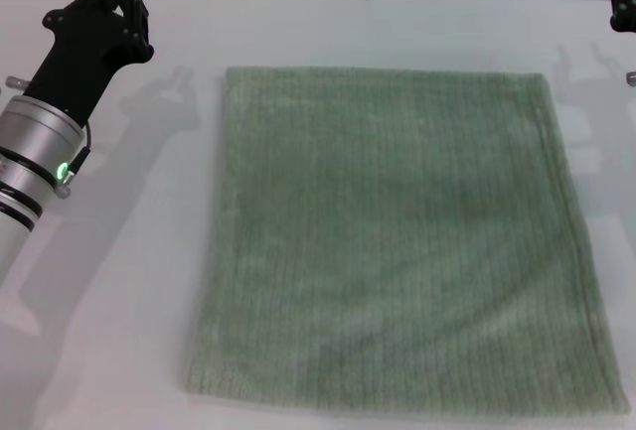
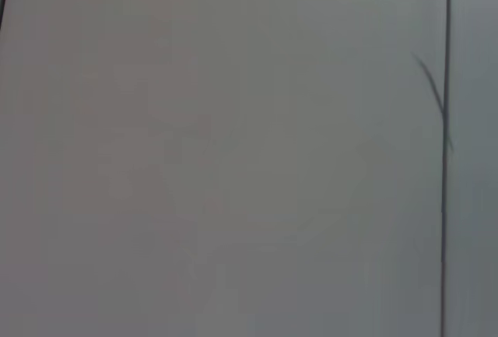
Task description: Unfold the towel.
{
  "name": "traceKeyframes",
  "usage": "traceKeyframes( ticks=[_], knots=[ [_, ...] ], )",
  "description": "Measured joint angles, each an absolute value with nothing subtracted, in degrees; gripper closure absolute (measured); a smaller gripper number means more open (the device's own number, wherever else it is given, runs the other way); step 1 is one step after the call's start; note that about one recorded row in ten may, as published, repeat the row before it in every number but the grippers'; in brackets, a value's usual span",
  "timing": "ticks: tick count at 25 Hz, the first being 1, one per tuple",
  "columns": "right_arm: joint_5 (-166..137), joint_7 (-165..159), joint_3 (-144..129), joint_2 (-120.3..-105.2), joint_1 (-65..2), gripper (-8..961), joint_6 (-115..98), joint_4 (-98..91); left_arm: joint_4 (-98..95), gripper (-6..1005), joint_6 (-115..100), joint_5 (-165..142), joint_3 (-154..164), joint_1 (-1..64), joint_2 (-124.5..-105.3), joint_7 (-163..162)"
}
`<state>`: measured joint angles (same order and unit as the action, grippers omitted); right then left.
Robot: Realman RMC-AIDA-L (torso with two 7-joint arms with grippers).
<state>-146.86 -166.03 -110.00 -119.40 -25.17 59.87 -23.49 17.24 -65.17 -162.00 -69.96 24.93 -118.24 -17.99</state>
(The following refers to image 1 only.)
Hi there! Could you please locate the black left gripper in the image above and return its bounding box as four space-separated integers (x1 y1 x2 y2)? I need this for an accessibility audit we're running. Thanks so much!
23 0 154 124

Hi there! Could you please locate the green ribbed towel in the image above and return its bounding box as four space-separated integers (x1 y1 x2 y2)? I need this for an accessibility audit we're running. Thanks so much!
181 66 626 404

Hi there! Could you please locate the left wrist cable with plug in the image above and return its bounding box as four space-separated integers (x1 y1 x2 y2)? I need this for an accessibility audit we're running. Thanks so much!
57 121 93 201

